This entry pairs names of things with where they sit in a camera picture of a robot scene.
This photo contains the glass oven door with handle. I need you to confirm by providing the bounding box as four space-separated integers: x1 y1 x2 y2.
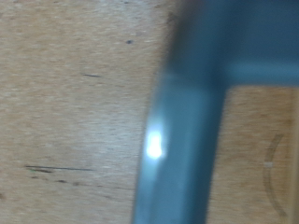
132 0 299 224

